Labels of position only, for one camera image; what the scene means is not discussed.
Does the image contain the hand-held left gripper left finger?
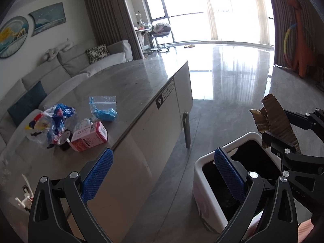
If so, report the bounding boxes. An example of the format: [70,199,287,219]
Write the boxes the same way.
[28,148,114,243]

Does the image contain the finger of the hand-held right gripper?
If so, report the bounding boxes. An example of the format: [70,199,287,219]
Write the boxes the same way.
[261,131,324,173]
[283,108,324,137]

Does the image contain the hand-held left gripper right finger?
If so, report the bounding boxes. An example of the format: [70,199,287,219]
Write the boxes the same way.
[214,147,302,243]

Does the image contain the torn brown cardboard piece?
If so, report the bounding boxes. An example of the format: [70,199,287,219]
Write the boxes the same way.
[249,94,302,155]

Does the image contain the white trash bin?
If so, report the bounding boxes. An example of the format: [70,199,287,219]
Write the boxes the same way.
[194,132,288,234]

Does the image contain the pink carton box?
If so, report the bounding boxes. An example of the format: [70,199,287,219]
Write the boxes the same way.
[69,121,108,152]

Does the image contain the black tape roll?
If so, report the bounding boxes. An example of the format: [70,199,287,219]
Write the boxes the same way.
[57,129,74,151]

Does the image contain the clear zip bag blue gloves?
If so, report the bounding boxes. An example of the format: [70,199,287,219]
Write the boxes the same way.
[89,96,118,122]

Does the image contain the colourful plastic bag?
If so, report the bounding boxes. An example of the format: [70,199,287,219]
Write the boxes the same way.
[25,103,76,149]

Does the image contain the round white cartoon tin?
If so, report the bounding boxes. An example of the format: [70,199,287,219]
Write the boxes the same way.
[76,118,95,132]

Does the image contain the white table base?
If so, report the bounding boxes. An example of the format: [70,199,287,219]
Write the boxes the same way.
[85,61,194,243]

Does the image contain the small white figurine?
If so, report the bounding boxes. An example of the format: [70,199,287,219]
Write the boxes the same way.
[15,174,35,212]

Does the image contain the orange dinosaur toy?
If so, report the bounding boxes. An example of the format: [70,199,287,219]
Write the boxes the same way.
[287,0,317,78]

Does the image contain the colourful hula hoop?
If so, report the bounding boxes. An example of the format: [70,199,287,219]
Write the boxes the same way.
[283,23,316,69]

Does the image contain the teal cushion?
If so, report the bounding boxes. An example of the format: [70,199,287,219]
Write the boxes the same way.
[7,81,47,127]

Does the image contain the black label sticker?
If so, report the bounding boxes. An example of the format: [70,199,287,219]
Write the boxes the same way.
[155,80,175,110]

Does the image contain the brown striped curtain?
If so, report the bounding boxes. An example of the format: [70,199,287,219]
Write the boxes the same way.
[264,0,324,69]

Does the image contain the grey fabric sofa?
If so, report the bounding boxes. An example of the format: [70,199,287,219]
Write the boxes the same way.
[0,40,133,162]

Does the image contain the black white floral cushion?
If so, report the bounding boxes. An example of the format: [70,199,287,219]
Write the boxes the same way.
[86,44,111,64]

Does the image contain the beige plush toy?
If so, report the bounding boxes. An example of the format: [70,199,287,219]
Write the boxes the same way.
[42,38,77,62]

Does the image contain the sheer white curtain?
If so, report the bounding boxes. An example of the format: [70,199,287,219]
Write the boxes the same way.
[199,0,269,44]

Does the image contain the white desk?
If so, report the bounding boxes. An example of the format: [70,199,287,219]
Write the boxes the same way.
[135,11,153,54]

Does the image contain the office chair with clothes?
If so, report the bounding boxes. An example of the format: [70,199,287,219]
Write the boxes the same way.
[148,23,177,54]

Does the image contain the large window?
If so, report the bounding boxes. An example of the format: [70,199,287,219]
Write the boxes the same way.
[143,0,275,46]

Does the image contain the grey cabinet handle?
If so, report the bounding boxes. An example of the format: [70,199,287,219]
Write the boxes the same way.
[182,112,191,149]

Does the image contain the oval wall picture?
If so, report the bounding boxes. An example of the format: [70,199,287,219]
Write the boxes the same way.
[0,16,29,59]

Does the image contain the curved teal wall picture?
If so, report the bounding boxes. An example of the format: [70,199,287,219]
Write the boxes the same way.
[28,2,64,36]

